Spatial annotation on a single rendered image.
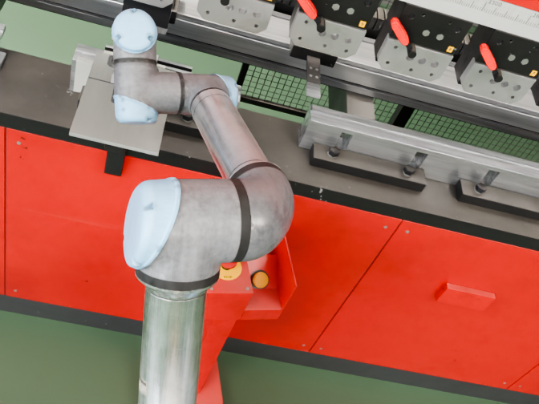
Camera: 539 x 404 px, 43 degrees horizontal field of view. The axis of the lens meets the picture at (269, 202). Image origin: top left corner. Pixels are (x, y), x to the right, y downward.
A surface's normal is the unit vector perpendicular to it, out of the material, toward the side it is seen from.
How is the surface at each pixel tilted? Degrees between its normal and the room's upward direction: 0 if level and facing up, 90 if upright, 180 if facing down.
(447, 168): 90
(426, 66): 90
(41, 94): 0
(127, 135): 0
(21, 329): 0
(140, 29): 41
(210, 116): 48
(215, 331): 90
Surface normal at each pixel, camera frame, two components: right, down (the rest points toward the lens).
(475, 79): -0.04, 0.76
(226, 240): 0.35, 0.44
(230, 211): 0.36, -0.26
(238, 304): 0.17, 0.79
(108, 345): 0.29, -0.62
